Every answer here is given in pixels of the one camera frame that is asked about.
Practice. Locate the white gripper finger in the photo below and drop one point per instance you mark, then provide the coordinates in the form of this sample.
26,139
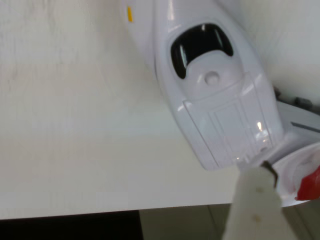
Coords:
255,210

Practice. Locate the red tuna toy sushi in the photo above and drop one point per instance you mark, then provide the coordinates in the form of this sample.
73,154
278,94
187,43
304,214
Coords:
311,186

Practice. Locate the white plate under tuna sushi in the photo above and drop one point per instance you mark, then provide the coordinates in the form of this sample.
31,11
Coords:
285,180

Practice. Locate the white Shinkansen toy locomotive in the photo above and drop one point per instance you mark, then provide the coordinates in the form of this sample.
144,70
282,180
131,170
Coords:
217,105

